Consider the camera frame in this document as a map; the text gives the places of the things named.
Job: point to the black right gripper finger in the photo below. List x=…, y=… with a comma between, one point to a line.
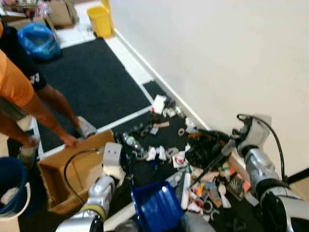
x=227, y=147

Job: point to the black and white broom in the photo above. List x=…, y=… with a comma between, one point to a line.
x=212, y=166

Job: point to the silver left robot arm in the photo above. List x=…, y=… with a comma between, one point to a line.
x=99, y=193

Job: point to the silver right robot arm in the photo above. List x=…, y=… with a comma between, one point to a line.
x=260, y=169

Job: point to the large black floor mat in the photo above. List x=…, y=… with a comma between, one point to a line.
x=96, y=82

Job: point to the person's bare hand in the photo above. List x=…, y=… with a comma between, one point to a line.
x=71, y=141

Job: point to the clear plastic bottle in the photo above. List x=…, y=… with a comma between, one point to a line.
x=131, y=142

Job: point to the crumpled black plastic bag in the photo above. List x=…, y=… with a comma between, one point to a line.
x=207, y=147

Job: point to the white crumpled tissue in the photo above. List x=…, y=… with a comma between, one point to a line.
x=151, y=153

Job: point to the white plastic spoon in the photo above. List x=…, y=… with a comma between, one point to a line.
x=224, y=193

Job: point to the small tape roll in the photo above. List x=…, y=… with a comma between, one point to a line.
x=181, y=131

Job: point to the red and white wrapper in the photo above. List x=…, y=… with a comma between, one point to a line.
x=179, y=158

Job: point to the open brown cardboard box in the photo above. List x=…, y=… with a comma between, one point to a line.
x=72, y=179

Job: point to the white carton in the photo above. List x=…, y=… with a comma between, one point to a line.
x=159, y=104

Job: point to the grey right robot leg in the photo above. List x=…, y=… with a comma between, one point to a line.
x=195, y=223

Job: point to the blue bucket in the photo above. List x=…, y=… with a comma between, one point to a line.
x=9, y=179

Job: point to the person in orange shirt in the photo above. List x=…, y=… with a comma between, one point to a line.
x=14, y=82

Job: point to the yellow bin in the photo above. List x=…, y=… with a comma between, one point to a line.
x=100, y=21

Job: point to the blue plastic bag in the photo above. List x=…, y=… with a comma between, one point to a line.
x=38, y=41

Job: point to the tall cardboard box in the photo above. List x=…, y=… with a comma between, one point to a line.
x=60, y=12

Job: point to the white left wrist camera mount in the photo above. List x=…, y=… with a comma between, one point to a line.
x=112, y=154

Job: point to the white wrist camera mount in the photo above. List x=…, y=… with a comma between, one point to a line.
x=256, y=133
x=112, y=154

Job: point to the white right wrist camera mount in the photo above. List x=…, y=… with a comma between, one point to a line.
x=256, y=133

